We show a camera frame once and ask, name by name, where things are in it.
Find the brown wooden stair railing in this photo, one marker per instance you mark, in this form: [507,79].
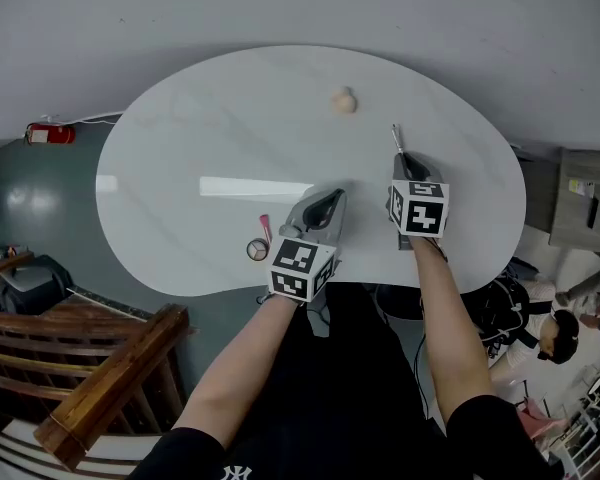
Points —
[95,383]

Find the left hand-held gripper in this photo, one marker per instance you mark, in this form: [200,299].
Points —
[300,268]

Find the red fire extinguisher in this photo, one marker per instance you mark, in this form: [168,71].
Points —
[50,134]

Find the pink chair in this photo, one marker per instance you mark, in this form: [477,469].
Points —
[542,420]

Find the person's black trousers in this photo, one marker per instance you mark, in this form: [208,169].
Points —
[360,333]

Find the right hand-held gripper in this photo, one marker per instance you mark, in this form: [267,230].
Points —
[420,213]

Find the small round compact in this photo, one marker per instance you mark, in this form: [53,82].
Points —
[257,249]

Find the black backpack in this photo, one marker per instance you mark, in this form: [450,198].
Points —
[505,313]

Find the grey wooden shelf unit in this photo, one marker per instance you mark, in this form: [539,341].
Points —
[575,203]

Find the black wheeled bin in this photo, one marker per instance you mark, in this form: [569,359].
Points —
[30,283]

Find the small silver pen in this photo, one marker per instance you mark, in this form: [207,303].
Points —
[398,139]

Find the person's black t-shirt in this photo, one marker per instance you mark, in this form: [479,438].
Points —
[330,438]

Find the pink makeup brush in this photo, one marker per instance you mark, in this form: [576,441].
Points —
[265,228]

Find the person's left forearm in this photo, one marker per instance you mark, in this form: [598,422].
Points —
[240,368]

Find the white kidney-shaped table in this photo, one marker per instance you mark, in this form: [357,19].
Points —
[205,133]

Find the black round stool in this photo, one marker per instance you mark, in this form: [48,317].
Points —
[400,303]

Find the beige makeup sponge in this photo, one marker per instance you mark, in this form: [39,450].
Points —
[343,101]

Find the person's right forearm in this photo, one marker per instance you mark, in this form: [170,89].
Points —
[455,343]

